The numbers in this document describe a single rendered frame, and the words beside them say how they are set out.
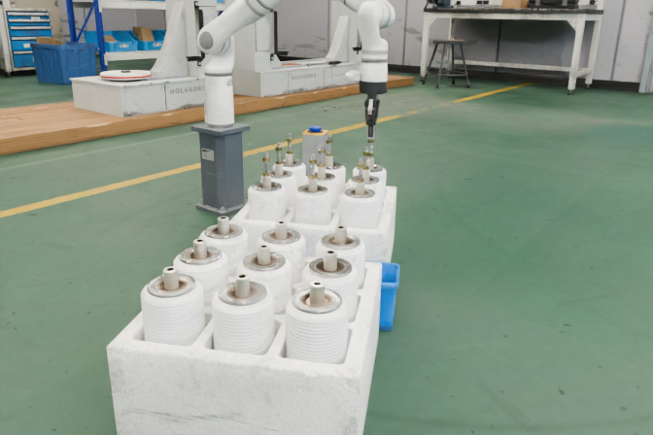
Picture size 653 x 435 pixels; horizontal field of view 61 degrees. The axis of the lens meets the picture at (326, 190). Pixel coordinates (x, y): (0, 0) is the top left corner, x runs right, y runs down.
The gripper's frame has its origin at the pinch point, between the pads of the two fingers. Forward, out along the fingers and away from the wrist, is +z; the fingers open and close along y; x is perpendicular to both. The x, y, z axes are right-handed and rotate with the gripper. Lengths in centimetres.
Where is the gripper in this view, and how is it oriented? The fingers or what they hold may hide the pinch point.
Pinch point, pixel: (370, 131)
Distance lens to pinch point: 155.2
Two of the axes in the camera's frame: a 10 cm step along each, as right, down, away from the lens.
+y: 1.8, -3.0, 9.4
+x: -9.8, -0.7, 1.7
